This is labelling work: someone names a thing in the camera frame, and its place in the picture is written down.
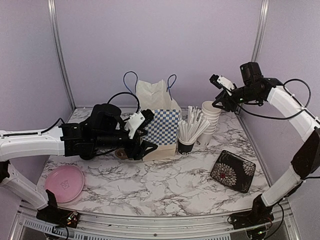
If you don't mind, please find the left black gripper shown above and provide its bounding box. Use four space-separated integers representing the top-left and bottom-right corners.
94 125 159 160

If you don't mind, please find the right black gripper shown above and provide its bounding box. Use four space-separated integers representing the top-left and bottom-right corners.
211 84 261 112

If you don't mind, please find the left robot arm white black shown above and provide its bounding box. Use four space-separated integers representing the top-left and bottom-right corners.
0 103 158 223

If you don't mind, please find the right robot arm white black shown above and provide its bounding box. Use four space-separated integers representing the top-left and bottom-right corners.
209 62 320 224

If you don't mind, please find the stack of white paper cups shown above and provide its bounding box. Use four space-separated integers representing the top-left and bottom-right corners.
196 101 221 147

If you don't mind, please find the blue checkered paper bag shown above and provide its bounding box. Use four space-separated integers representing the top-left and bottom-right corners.
132 74 182 162

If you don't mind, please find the brown cardboard cup carrier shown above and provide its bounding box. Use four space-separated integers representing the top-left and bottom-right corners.
114 148 134 161

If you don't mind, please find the white wrapped straws bundle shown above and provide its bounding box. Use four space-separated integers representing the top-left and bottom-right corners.
178 106 211 143

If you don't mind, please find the black cup holding straws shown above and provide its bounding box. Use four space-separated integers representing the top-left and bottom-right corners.
177 137 195 155

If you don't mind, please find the black floral square dish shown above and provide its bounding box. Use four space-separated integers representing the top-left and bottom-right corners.
210 150 256 193

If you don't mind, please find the pink plastic plate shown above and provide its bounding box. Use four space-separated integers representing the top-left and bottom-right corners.
44 165 85 204

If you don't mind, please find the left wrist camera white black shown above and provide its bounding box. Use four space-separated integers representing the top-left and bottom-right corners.
124 111 145 140

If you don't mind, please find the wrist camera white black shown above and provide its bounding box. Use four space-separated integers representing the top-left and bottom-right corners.
124 111 145 140
209 74 236 96

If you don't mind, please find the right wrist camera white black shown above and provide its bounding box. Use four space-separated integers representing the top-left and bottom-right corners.
209 74 236 96

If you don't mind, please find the right aluminium frame post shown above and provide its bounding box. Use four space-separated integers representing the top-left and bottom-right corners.
236 0 271 113

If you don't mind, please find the aluminium frame post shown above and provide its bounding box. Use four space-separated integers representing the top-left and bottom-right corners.
236 0 271 113
47 0 76 111

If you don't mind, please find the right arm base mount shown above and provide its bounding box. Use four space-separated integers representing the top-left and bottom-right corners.
227 194 274 230

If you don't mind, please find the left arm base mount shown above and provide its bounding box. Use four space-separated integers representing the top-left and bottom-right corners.
36 189 80 229

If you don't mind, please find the left aluminium frame post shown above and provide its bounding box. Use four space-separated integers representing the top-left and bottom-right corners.
47 0 76 111

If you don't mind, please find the aluminium front rail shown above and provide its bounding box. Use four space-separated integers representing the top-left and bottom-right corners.
8 201 301 240

